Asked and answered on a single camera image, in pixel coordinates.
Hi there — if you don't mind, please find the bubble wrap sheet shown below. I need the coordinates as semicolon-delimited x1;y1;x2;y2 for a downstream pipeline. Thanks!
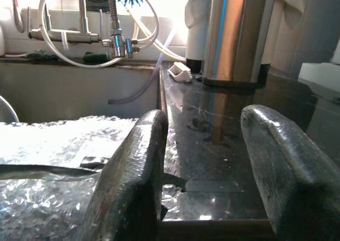
0;114;186;241

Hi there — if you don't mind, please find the large steel bowl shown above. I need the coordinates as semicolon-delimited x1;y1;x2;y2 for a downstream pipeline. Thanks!
0;95;20;124

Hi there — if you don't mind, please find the green sponge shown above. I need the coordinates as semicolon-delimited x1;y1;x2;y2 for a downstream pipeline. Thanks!
83;51;109;65

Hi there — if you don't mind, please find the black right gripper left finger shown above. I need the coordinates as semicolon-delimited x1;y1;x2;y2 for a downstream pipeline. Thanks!
82;109;169;241

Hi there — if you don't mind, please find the dark scouring pad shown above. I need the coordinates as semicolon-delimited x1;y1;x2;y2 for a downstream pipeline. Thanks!
25;49;59;62

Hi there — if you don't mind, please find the small white plastic clip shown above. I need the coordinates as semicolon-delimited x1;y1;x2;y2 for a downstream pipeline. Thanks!
166;61;192;84

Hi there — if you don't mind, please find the white flexible hose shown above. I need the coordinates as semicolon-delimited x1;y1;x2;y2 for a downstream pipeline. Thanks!
38;0;125;69
124;0;188;63

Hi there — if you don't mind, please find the hanging steel ladle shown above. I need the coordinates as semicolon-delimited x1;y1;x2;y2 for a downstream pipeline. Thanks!
7;0;26;34

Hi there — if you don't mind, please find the chrome flexible neck faucet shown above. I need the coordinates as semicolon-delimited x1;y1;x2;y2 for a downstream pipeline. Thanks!
100;0;140;60

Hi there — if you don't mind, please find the white appliance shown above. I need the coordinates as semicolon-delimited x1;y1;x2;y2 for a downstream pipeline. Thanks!
297;45;340;87

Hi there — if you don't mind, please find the stainless steel cylinder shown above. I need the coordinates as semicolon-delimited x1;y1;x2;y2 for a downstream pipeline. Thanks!
202;0;278;89

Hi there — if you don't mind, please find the chrome tap bar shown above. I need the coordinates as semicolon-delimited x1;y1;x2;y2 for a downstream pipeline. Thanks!
28;0;103;44

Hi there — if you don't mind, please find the stainless steel sink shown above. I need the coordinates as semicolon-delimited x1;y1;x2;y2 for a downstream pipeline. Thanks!
0;61;164;124

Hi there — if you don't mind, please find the translucent plastic tube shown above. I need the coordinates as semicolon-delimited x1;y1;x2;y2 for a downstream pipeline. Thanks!
107;28;177;105

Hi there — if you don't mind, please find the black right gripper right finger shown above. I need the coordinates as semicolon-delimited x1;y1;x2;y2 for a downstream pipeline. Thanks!
240;104;340;241

